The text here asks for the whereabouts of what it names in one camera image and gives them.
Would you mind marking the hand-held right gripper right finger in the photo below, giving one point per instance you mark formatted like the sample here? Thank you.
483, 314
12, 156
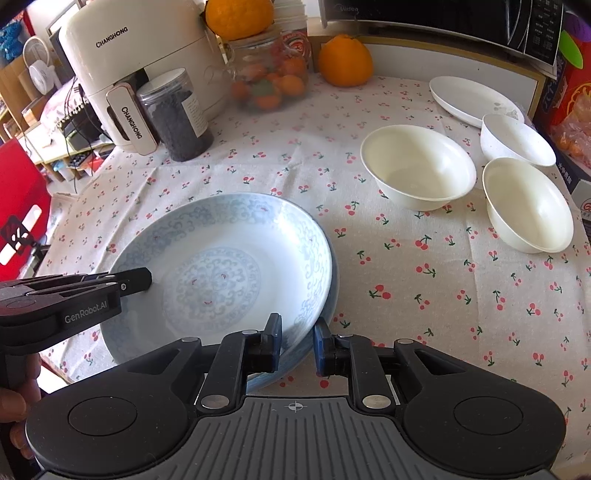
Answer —
319, 350

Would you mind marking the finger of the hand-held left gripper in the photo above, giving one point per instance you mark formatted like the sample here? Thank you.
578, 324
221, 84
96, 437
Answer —
136, 280

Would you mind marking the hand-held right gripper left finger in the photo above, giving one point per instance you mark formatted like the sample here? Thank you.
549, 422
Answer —
274, 334

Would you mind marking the blue patterned plate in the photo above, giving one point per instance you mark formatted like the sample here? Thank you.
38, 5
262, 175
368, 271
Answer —
298, 357
217, 277

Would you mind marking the wide white bowl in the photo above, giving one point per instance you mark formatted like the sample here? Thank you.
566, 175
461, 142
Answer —
418, 166

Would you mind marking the white plate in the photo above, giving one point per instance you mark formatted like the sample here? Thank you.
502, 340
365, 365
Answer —
466, 99

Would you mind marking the person's left hand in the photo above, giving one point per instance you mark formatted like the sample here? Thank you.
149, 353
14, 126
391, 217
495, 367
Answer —
21, 415

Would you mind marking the cherry print tablecloth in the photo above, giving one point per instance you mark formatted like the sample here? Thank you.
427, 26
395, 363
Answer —
415, 277

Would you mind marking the red box with white label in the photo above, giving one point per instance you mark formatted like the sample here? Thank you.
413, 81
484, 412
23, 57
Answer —
23, 198

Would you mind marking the plastic jar of dark contents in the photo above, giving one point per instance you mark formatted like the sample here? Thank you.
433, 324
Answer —
178, 115

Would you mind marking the wooden shelf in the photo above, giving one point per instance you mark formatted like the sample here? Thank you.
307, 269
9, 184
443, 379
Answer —
27, 124

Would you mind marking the white desk fan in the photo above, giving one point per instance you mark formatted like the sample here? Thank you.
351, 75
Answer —
41, 69

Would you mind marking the white air fryer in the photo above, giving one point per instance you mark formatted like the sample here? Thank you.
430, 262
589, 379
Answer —
106, 50

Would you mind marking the pile of small oranges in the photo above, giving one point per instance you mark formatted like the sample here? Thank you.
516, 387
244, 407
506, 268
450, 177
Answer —
268, 85

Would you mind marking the glass pitcher with cork lid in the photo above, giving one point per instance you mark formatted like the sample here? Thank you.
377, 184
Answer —
258, 50

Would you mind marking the large orange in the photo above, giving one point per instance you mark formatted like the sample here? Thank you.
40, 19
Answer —
238, 18
345, 60

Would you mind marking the cup with red logo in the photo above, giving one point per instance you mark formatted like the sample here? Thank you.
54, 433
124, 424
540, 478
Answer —
298, 44

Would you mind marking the stack of white paper cups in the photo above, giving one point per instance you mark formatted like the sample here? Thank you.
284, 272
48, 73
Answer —
290, 16

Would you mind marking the plastic bag of oranges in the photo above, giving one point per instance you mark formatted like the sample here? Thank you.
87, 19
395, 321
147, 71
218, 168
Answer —
572, 134

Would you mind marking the black microwave oven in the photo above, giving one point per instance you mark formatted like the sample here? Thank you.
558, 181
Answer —
438, 18

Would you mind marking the red cardboard box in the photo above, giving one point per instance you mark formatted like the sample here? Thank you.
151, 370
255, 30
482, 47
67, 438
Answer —
572, 78

